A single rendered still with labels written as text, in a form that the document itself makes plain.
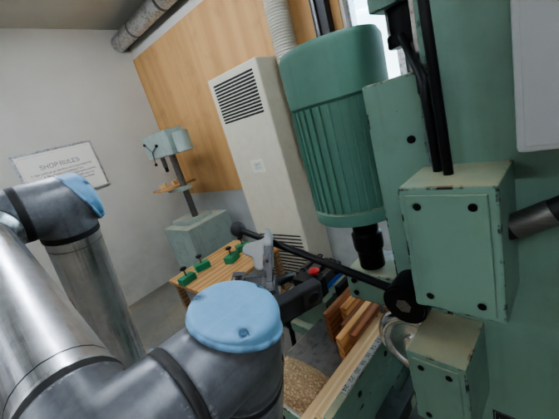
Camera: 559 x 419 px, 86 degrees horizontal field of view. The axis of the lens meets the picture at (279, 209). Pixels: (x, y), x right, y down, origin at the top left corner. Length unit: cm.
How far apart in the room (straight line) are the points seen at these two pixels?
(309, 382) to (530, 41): 58
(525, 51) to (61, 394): 43
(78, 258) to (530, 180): 79
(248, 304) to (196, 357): 6
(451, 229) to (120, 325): 79
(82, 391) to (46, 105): 327
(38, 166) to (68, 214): 261
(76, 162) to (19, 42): 105
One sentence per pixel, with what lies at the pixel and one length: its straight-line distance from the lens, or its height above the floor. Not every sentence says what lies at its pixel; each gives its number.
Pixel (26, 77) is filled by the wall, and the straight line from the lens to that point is 353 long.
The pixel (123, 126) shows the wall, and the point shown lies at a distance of 364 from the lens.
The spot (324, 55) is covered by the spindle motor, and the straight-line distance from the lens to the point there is 49.
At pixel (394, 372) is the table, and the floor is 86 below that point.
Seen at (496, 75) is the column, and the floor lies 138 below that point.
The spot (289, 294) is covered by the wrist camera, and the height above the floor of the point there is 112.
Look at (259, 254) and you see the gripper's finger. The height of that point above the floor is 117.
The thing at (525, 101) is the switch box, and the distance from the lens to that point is 32.
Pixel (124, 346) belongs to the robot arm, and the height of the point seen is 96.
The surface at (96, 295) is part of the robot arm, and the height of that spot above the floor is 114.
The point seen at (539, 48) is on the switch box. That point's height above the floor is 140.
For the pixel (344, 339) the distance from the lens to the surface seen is 68.
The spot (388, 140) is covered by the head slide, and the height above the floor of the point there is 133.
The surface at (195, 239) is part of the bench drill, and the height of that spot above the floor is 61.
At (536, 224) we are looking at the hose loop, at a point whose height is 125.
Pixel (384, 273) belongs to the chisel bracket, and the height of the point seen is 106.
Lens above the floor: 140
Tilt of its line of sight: 16 degrees down
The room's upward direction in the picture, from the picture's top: 16 degrees counter-clockwise
